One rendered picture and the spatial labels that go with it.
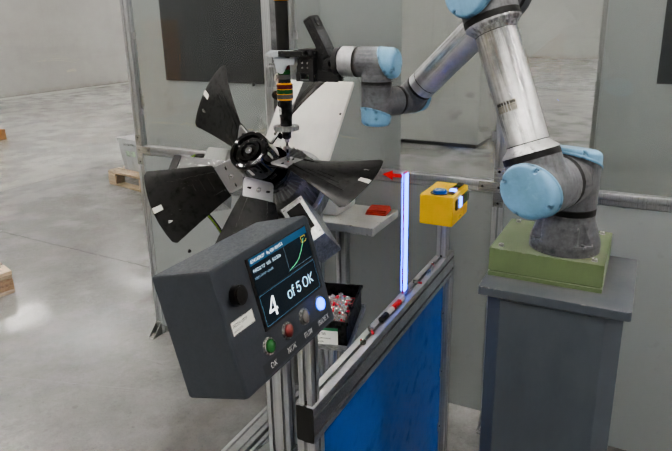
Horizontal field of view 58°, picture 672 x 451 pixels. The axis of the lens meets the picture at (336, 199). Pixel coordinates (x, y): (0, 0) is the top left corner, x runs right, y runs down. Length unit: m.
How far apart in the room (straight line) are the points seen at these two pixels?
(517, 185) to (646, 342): 1.22
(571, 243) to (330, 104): 0.97
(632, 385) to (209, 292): 1.86
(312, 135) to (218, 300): 1.23
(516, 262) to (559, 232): 0.11
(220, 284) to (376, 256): 1.69
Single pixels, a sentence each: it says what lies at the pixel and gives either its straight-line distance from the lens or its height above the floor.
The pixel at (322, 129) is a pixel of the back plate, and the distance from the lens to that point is 1.99.
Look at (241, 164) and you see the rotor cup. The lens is 1.69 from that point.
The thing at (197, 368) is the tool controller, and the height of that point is 1.10.
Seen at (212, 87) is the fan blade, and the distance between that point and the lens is 1.96.
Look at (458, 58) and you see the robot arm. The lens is 1.51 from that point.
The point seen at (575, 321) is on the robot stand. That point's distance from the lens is 1.39.
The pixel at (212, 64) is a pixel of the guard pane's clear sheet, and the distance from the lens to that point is 2.72.
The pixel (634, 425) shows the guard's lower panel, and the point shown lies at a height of 0.16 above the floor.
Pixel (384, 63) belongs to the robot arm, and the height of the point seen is 1.46.
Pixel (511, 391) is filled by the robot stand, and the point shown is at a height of 0.75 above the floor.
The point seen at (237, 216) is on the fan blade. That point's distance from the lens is 1.65.
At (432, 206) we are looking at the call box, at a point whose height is 1.04.
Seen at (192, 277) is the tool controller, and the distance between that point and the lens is 0.84.
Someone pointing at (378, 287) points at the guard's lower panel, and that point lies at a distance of 2.54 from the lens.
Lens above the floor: 1.57
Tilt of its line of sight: 17 degrees down
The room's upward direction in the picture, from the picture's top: 1 degrees counter-clockwise
